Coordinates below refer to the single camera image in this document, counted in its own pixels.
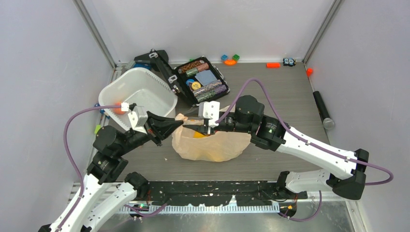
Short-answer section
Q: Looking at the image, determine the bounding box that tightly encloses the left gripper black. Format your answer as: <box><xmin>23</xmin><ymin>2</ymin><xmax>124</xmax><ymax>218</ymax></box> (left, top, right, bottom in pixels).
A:
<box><xmin>117</xmin><ymin>110</ymin><xmax>184</xmax><ymax>155</ymax></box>

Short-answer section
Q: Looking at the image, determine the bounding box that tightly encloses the yellow fake lemon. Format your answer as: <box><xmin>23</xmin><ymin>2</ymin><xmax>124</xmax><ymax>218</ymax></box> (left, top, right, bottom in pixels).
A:
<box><xmin>193</xmin><ymin>131</ymin><xmax>209</xmax><ymax>138</ymax></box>

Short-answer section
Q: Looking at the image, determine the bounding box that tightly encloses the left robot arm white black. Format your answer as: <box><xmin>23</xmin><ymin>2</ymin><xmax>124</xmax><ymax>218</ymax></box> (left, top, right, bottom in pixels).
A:
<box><xmin>39</xmin><ymin>108</ymin><xmax>183</xmax><ymax>232</ymax></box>

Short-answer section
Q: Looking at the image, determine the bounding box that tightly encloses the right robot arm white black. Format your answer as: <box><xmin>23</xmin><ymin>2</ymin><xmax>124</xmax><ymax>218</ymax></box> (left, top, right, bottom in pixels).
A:
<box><xmin>184</xmin><ymin>95</ymin><xmax>369</xmax><ymax>200</ymax></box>

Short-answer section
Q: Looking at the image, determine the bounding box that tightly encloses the orange fake peach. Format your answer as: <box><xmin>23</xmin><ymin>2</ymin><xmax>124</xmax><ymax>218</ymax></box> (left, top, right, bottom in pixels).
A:
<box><xmin>112</xmin><ymin>102</ymin><xmax>126</xmax><ymax>115</ymax></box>

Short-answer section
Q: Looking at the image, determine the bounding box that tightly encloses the black poker chip case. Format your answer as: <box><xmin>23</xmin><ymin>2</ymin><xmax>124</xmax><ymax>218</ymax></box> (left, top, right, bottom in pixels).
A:
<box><xmin>133</xmin><ymin>49</ymin><xmax>230</xmax><ymax>106</ymax></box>

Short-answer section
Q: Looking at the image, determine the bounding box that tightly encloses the white plastic basin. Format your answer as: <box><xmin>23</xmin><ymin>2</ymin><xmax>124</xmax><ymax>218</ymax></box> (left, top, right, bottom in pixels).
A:
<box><xmin>98</xmin><ymin>68</ymin><xmax>177</xmax><ymax>118</ymax></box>

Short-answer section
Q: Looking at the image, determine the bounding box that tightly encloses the green clip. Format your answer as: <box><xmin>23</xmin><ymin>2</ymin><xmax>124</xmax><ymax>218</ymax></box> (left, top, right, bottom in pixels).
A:
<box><xmin>94</xmin><ymin>124</ymin><xmax>101</xmax><ymax>134</ymax></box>

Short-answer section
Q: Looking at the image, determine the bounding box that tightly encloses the blue toy cube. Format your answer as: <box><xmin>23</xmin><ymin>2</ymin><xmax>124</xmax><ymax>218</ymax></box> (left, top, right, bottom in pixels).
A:
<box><xmin>220</xmin><ymin>54</ymin><xmax>228</xmax><ymax>61</ymax></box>

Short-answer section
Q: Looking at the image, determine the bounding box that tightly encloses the green toy cube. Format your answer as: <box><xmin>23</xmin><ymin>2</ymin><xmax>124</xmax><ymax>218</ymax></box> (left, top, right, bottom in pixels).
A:
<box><xmin>232</xmin><ymin>54</ymin><xmax>240</xmax><ymax>61</ymax></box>

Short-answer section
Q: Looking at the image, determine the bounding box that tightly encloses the orange block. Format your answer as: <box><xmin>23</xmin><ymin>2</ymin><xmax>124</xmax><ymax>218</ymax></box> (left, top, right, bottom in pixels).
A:
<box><xmin>266</xmin><ymin>62</ymin><xmax>281</xmax><ymax>69</ymax></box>

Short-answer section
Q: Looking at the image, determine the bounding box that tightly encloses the small toy car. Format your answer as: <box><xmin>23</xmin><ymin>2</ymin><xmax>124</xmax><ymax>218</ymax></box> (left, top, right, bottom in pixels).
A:
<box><xmin>282</xmin><ymin>58</ymin><xmax>296</xmax><ymax>67</ymax></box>

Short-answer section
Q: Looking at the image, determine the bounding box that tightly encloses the orange corner piece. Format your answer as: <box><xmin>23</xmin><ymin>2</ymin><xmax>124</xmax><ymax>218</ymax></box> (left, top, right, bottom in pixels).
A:
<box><xmin>306</xmin><ymin>68</ymin><xmax>313</xmax><ymax>77</ymax></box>

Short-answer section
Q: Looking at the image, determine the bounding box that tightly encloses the black microphone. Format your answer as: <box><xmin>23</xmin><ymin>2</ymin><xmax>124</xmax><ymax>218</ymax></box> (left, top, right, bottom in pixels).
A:
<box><xmin>313</xmin><ymin>91</ymin><xmax>335</xmax><ymax>130</ymax></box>

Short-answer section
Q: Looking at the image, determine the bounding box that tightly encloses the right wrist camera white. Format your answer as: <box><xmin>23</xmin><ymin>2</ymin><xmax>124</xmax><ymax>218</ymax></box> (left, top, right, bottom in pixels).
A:
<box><xmin>198</xmin><ymin>101</ymin><xmax>220</xmax><ymax>128</ymax></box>

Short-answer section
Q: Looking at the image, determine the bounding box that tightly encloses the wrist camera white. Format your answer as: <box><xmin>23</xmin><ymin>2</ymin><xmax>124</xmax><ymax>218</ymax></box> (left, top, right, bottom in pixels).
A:
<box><xmin>198</xmin><ymin>101</ymin><xmax>220</xmax><ymax>128</ymax></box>
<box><xmin>127</xmin><ymin>106</ymin><xmax>148</xmax><ymax>131</ymax></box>

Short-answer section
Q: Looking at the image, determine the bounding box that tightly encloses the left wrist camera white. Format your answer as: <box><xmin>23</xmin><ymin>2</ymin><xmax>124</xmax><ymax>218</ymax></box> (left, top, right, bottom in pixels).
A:
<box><xmin>127</xmin><ymin>106</ymin><xmax>148</xmax><ymax>131</ymax></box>

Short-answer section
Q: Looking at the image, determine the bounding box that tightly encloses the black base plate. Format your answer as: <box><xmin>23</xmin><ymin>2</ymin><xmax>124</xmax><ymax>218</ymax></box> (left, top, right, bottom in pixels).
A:
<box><xmin>134</xmin><ymin>180</ymin><xmax>307</xmax><ymax>206</ymax></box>

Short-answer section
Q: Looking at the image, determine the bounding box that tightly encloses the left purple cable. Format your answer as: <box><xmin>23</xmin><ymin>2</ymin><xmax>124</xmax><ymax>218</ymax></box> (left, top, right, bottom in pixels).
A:
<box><xmin>54</xmin><ymin>105</ymin><xmax>129</xmax><ymax>232</ymax></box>

